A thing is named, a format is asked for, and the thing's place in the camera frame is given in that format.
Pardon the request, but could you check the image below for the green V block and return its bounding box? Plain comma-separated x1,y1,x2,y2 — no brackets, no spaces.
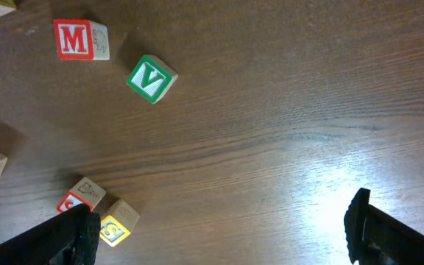
127,54,178,104

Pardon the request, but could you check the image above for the yellow block lower right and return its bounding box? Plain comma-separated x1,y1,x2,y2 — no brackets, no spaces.
100,199,140,247

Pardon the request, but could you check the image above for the red 3 block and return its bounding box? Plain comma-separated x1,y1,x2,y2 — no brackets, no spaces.
56,177,106,213

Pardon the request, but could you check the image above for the red M block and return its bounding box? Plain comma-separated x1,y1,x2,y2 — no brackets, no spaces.
54,19,110,60

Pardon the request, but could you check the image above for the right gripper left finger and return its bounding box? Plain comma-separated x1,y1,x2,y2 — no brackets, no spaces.
0,204,101,265

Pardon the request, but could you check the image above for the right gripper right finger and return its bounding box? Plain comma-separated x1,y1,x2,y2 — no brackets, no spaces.
344,188,424,265

